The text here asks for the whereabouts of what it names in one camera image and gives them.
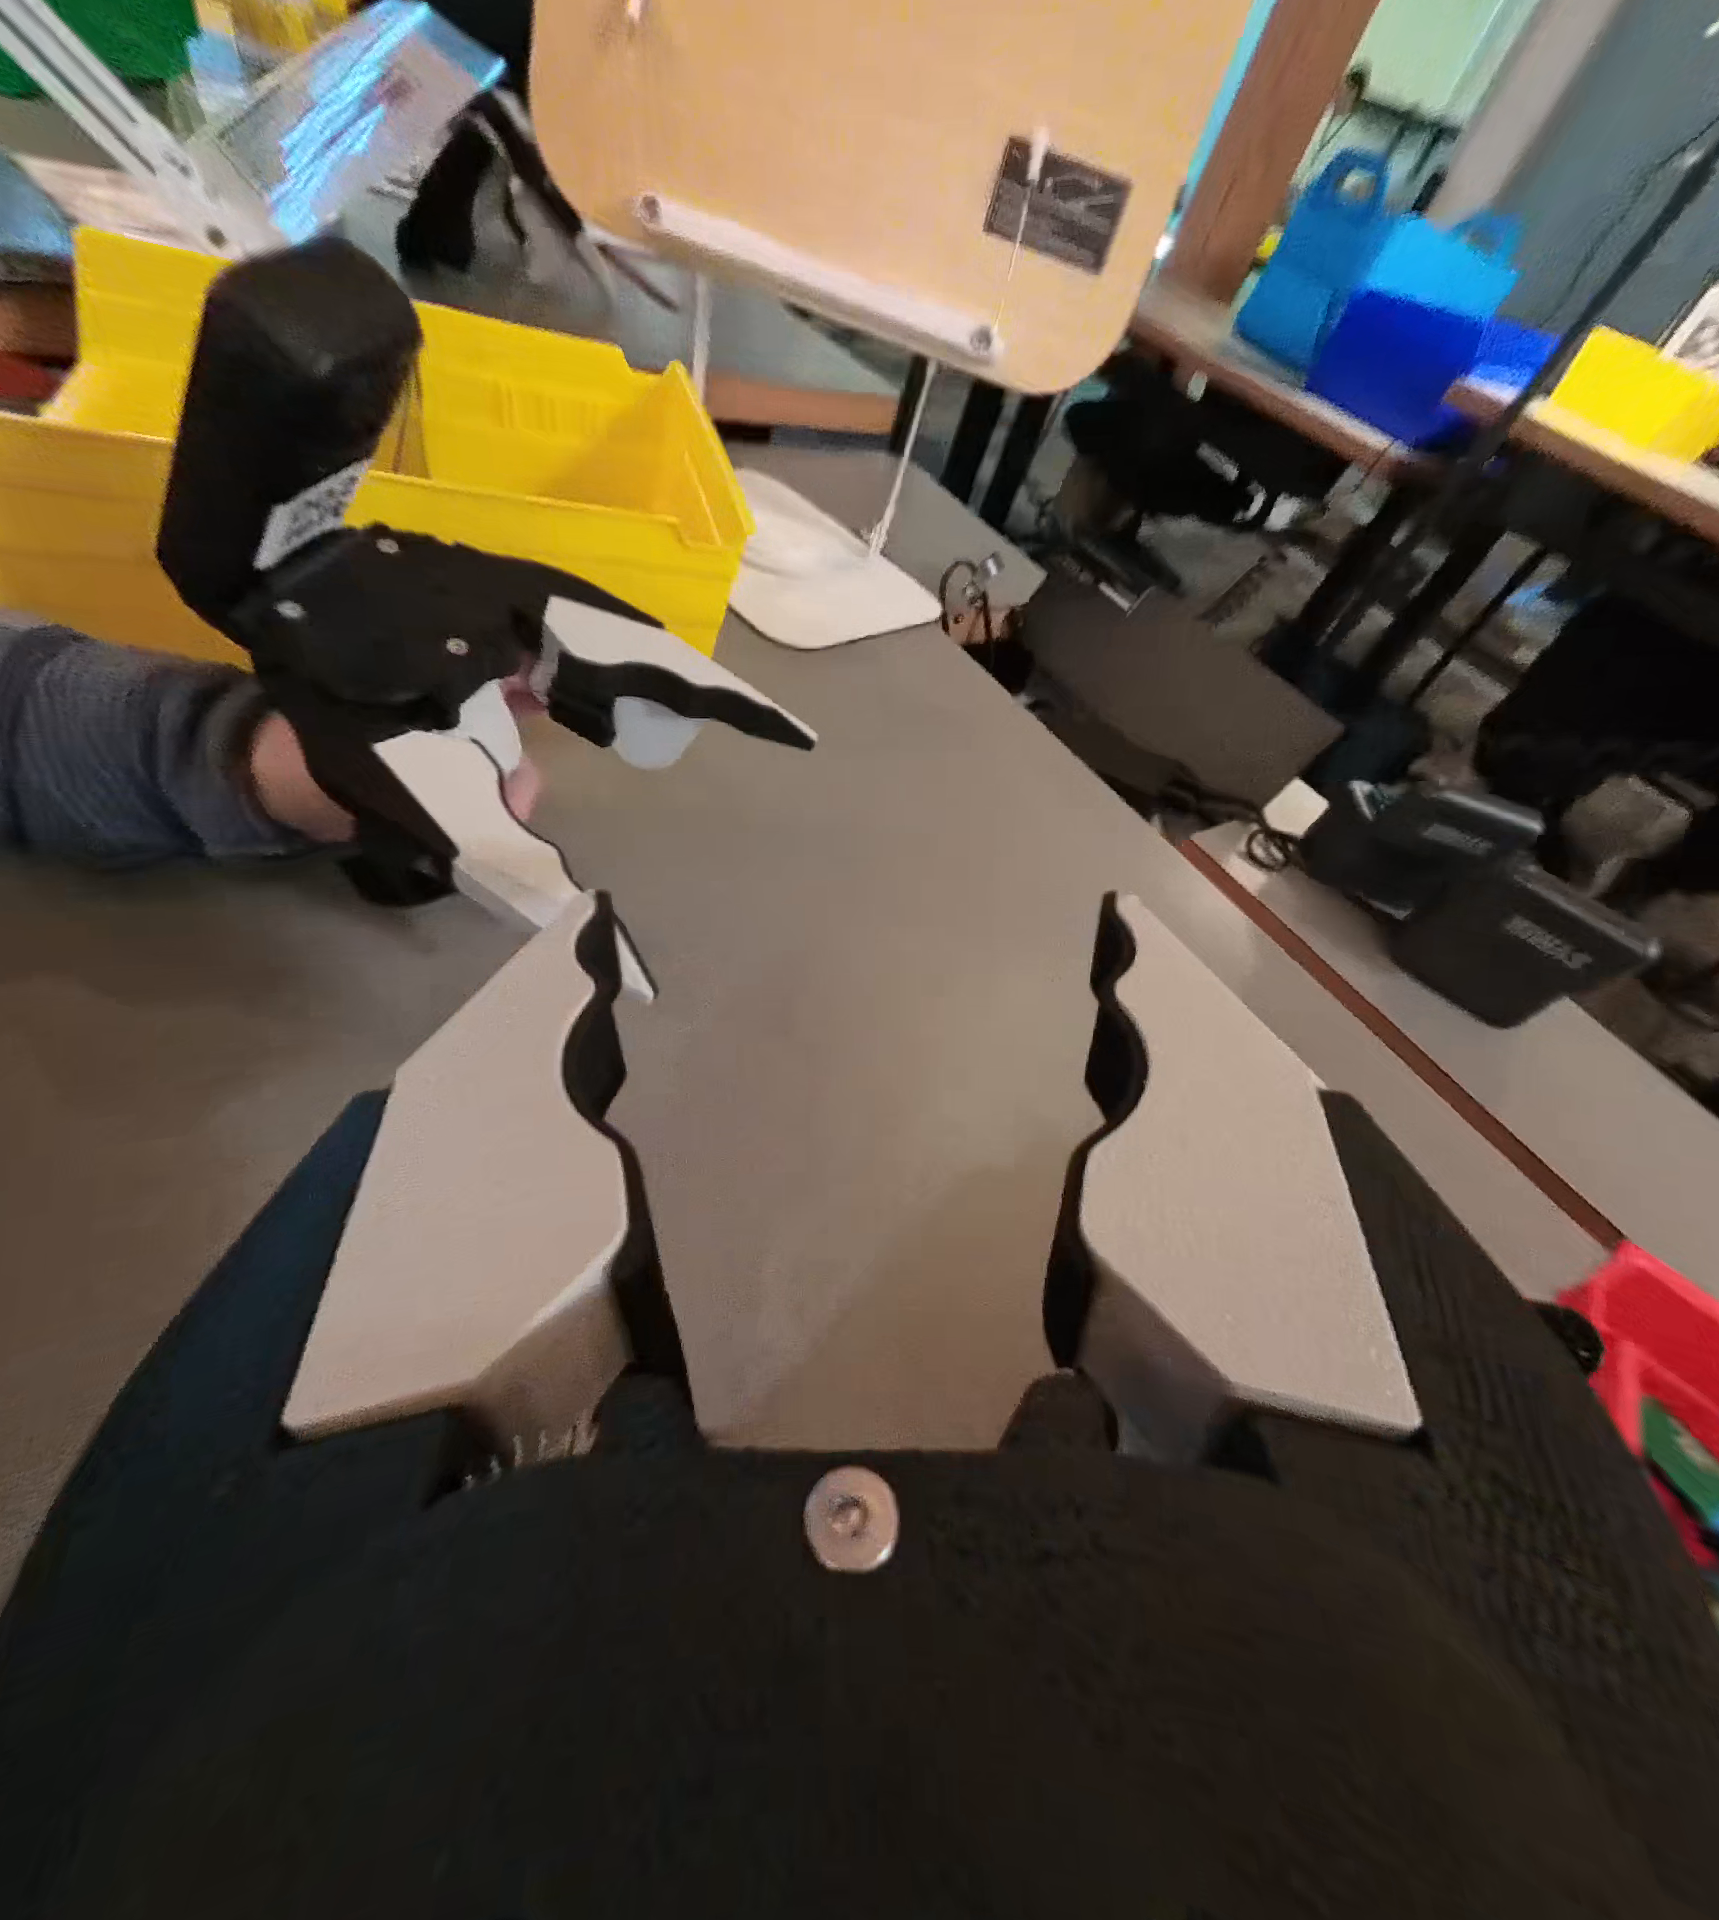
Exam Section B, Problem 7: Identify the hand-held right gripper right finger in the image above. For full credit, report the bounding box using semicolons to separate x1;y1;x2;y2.
1045;891;1423;1463

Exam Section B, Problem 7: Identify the wooden stand board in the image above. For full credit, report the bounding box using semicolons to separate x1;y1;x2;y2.
529;0;1261;397

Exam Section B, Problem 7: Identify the large yellow storage bin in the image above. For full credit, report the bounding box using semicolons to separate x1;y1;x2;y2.
0;223;759;672

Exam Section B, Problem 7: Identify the wooden post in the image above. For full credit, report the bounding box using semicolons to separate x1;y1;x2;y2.
1171;0;1385;305

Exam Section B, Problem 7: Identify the white stand base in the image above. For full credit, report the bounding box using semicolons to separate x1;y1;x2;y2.
691;270;945;654

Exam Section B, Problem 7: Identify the black label sticker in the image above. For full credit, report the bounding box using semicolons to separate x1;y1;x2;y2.
981;133;1135;275

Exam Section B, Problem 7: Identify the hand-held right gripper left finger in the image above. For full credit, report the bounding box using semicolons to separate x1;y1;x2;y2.
281;888;651;1450

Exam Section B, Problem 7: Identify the blue bag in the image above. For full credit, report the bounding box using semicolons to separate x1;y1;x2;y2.
1231;145;1403;374

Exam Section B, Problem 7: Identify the long brown-edged table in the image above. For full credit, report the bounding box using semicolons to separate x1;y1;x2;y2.
1125;281;1719;589

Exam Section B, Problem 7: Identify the black box under table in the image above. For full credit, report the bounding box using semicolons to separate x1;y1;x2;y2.
1021;573;1351;816

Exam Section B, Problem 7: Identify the blue storage bin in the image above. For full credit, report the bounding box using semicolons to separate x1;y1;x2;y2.
1305;210;1557;455

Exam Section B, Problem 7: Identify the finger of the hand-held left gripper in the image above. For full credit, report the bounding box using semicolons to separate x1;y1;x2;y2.
379;725;659;1003
543;596;819;774

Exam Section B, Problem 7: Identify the black hard case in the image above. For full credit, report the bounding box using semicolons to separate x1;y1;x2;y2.
1301;775;1545;920
1387;862;1665;1031

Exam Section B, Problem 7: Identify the person's left forearm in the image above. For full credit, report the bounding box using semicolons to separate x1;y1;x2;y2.
0;594;293;867

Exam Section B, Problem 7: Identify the red storage bin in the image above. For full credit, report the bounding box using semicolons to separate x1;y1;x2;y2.
1553;1237;1719;1704

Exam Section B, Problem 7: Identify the person's left hand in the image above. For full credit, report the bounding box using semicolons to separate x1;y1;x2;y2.
251;711;355;845

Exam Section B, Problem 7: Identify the small yellow bin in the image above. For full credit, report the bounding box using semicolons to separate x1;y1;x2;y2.
1545;323;1719;461

